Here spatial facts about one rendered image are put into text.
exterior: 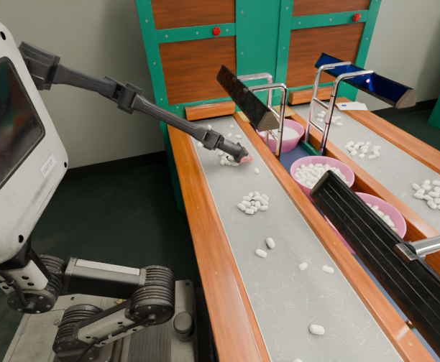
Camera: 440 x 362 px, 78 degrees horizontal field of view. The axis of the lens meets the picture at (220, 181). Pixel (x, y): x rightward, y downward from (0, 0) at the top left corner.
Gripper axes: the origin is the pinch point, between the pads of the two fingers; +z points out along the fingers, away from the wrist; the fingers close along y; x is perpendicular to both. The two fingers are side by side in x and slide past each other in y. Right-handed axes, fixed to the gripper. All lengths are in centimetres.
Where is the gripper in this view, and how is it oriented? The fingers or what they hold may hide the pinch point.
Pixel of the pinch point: (251, 159)
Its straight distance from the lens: 132.8
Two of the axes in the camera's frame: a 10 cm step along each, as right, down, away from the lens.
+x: -5.7, 7.3, 3.6
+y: -2.5, -5.8, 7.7
